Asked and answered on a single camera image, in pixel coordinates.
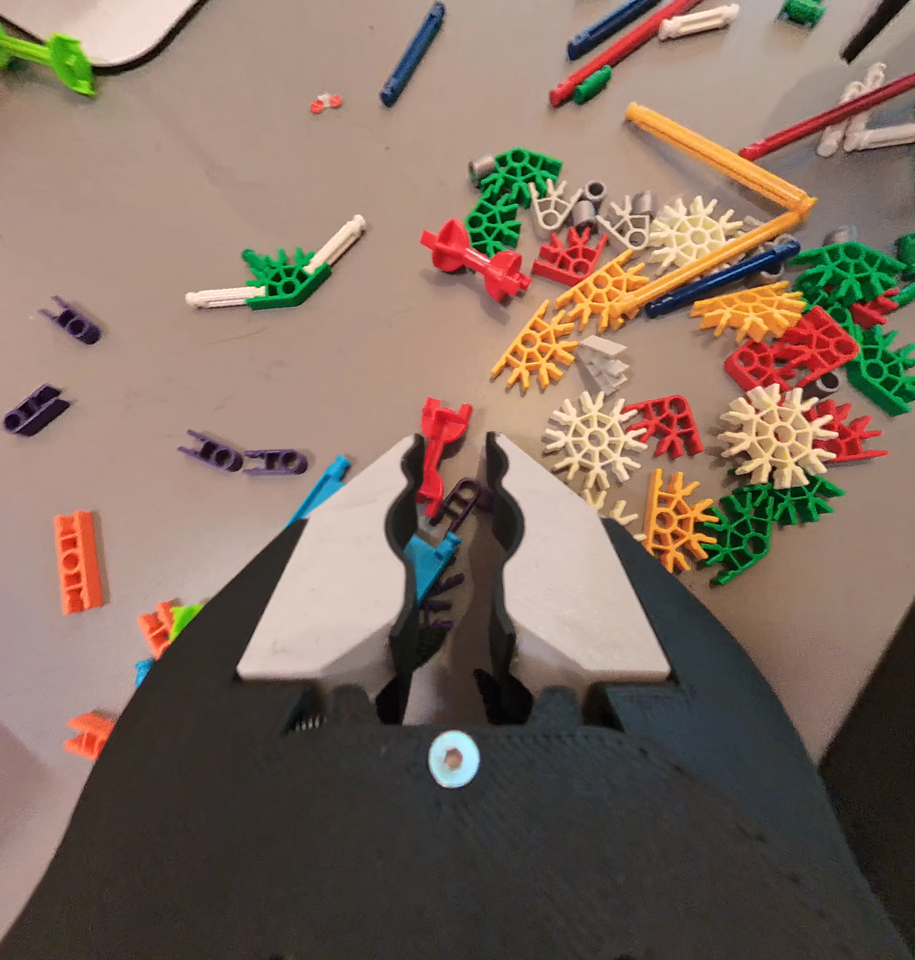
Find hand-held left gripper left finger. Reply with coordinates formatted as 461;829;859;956
236;432;427;725

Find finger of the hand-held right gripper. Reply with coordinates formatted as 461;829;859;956
838;0;915;65

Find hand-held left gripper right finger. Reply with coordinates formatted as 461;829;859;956
483;431;672;725

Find green toy connector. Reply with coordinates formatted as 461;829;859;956
465;195;522;256
241;247;333;311
478;148;564;207

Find purple toy clip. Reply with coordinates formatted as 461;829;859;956
39;296;104;346
442;478;496;526
418;573;466;633
178;429;243;474
241;448;309;478
2;384;72;438

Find pile of colourful toy connectors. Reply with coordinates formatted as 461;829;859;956
491;176;915;586

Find red toy spool piece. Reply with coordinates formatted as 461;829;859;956
414;397;474;519
420;219;534;305

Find heap of mixed toy rods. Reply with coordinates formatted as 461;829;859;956
624;0;915;294

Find red long toy rod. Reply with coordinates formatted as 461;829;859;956
549;0;702;108

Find blue toy rod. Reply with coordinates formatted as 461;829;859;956
380;1;447;108
566;0;665;61

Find white stand base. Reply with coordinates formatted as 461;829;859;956
0;0;204;69

